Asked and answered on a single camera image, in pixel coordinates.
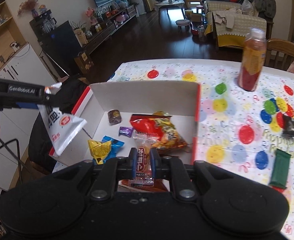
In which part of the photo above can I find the yellow triangular snack packet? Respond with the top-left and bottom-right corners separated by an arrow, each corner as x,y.
88,139 -> 112,165

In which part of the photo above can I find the clear red candy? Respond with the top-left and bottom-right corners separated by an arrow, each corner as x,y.
128,132 -> 157,187

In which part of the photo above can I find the white snack packet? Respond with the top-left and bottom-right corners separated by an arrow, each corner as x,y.
37,82 -> 87,156

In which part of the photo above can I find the red orange chips bag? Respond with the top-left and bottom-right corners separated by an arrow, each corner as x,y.
129,114 -> 188,151

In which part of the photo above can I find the green snack bar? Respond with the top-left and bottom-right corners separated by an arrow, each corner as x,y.
269,149 -> 291,189

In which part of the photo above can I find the black snack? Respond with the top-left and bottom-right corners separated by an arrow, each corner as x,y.
283,115 -> 294,138

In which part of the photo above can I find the dark red snack packet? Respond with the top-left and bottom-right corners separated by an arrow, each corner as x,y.
119,144 -> 193,193

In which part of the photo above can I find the blue snack packet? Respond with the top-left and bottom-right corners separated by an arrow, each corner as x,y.
101,136 -> 125,164

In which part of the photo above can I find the purple candy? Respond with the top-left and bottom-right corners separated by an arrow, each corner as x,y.
119,126 -> 134,138

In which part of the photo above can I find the red and white cardboard box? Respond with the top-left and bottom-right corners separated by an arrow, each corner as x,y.
49,80 -> 202,193

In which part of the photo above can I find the brown wrapped candy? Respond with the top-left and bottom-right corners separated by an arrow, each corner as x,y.
108,109 -> 122,125

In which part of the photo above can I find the dark water dispenser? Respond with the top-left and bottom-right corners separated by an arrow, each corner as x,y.
30,10 -> 82,75

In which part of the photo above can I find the long tv cabinet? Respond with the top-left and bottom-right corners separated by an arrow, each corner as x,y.
82,5 -> 138,54

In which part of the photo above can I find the red drink bottle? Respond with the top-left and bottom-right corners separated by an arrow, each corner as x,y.
237,28 -> 267,92

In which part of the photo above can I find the wooden chair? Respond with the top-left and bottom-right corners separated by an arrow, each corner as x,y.
264,38 -> 294,71

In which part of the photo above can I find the small round stool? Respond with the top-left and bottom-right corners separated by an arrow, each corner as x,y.
176,19 -> 190,32

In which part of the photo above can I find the sofa with cream cover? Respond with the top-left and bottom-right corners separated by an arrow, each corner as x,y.
204,0 -> 267,48

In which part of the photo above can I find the wooden coffee table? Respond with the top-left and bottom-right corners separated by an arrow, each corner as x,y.
155,0 -> 186,23

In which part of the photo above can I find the black cable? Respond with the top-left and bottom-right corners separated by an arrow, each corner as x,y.
0,132 -> 25,198

